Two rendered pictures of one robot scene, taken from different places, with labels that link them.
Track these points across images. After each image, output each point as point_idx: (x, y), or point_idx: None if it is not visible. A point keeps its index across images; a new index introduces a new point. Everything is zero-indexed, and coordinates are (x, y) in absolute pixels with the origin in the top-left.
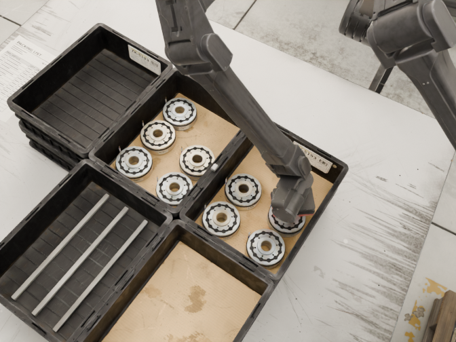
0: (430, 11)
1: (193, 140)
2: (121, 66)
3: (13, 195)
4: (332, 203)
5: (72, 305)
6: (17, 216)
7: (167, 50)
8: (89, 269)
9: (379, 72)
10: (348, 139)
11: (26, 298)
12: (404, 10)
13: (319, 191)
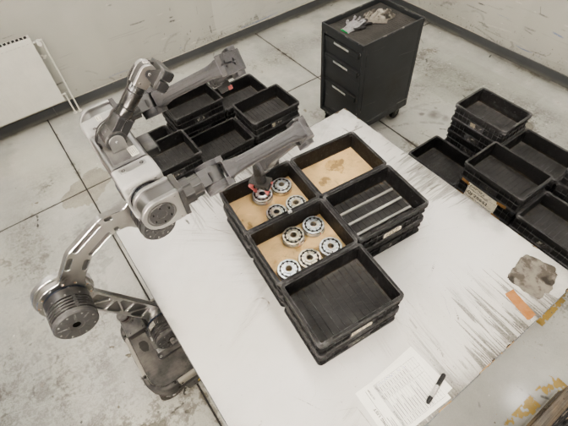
0: (233, 46)
1: (288, 253)
2: (313, 329)
3: (408, 286)
4: (225, 219)
5: (382, 196)
6: (407, 272)
7: (314, 136)
8: (370, 208)
9: (117, 295)
10: (185, 249)
11: (404, 205)
12: (237, 55)
13: (235, 204)
